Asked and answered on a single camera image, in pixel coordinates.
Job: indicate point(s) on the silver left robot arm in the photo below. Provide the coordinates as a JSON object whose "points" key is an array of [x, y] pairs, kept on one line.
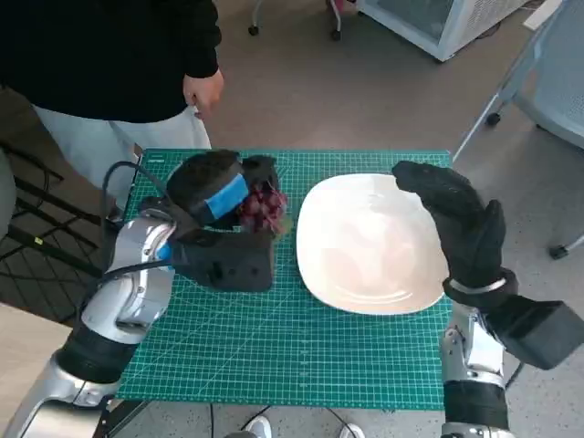
{"points": [[123, 301]]}

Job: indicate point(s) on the white square plate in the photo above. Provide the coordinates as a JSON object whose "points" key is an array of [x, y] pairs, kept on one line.
{"points": [[365, 255]]}

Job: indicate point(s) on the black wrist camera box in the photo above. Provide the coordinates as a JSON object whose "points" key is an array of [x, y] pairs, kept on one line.
{"points": [[538, 333], [232, 264]]}

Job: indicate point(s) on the office chair with castors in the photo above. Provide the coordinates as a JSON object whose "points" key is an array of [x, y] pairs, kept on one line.
{"points": [[337, 18]]}

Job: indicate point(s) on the white shoe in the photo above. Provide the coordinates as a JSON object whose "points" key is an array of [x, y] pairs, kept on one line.
{"points": [[352, 431], [259, 426]]}

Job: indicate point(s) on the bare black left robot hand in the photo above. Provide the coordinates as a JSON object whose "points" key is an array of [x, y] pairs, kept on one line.
{"points": [[201, 182]]}

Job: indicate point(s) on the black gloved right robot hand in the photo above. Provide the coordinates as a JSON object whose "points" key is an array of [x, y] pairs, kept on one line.
{"points": [[470, 232]]}

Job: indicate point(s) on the person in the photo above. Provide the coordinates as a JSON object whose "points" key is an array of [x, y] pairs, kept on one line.
{"points": [[100, 55]]}

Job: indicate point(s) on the person's hand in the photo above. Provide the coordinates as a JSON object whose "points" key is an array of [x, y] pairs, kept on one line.
{"points": [[205, 93]]}

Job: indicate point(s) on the white glass-front cabinet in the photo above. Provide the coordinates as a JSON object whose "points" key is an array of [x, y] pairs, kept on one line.
{"points": [[438, 23]]}

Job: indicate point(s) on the grey rounded seat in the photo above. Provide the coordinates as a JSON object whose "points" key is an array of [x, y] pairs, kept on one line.
{"points": [[5, 196]]}

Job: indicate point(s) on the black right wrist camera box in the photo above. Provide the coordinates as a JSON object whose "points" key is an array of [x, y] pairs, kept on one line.
{"points": [[538, 333]]}

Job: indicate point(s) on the red toy grape bunch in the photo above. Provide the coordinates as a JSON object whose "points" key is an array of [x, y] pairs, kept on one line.
{"points": [[264, 210]]}

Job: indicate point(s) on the green cutting mat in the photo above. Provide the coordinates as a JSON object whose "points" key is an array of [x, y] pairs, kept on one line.
{"points": [[283, 347]]}

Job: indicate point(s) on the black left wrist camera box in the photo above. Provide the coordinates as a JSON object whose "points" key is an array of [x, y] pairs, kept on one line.
{"points": [[232, 264]]}

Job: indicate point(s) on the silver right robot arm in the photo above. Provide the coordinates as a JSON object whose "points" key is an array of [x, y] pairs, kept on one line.
{"points": [[476, 360]]}

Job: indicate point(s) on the light blue wheeled chair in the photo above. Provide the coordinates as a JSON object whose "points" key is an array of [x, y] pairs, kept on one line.
{"points": [[556, 77]]}

